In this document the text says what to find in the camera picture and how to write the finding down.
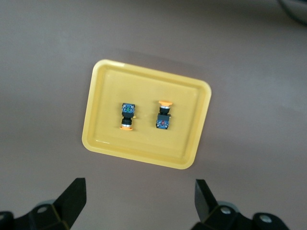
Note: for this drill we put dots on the yellow mushroom push button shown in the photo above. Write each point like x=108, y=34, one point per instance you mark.
x=128, y=110
x=163, y=119

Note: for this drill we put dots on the yellow plastic tray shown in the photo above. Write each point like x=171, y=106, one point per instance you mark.
x=144, y=148

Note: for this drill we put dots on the brown table cover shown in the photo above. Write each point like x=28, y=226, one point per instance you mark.
x=48, y=95

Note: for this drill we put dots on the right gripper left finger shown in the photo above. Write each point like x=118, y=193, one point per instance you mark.
x=68, y=208

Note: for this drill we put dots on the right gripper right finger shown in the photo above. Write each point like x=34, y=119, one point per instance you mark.
x=208, y=213

